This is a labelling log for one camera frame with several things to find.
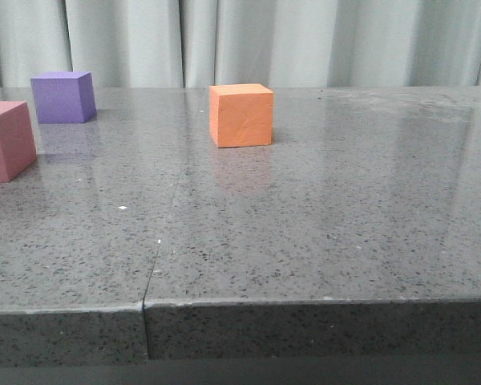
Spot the orange foam cube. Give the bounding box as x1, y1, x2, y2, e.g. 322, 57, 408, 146
209, 83, 274, 148

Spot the grey pleated curtain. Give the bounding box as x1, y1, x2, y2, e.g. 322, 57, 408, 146
0, 1, 481, 87

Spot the purple foam cube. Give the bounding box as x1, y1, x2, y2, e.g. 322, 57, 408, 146
30, 71, 97, 124

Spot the pink foam cube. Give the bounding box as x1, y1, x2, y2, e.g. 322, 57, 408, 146
0, 101, 37, 183

